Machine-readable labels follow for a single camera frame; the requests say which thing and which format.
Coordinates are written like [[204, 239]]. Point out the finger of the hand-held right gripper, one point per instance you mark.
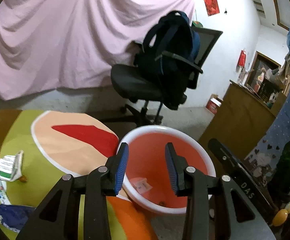
[[222, 152]]

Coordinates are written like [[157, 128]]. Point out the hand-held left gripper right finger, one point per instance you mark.
[[171, 170]]

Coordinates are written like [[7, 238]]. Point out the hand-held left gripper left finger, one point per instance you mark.
[[122, 170]]

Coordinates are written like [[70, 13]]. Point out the white paper label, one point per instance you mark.
[[142, 184]]

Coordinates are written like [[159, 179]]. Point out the orange plastic bucket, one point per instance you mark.
[[154, 142]]

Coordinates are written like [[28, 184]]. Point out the white green printed carton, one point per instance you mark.
[[9, 166]]

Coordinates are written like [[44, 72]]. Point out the blue printed packet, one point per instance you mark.
[[10, 216]]

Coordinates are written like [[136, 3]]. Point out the wooden cabinet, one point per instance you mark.
[[239, 120]]

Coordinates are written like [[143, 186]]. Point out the yellow oval toy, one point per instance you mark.
[[280, 217]]

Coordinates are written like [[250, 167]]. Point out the red cardboard box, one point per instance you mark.
[[213, 104]]

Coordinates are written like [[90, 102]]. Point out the blue dotted curtain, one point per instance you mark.
[[284, 120]]

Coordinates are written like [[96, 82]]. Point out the wooden framed picture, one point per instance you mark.
[[262, 77]]

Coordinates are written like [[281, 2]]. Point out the black office chair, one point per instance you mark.
[[135, 80]]

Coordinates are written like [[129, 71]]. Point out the red hanging envelope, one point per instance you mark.
[[242, 58]]

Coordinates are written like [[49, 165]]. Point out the small brown scrap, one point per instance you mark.
[[23, 179]]

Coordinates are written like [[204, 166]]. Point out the dark blue backpack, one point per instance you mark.
[[174, 42]]

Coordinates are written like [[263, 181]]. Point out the pink cloth backdrop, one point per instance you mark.
[[72, 30]]

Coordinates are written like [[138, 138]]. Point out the red paper wall poster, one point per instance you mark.
[[211, 4]]

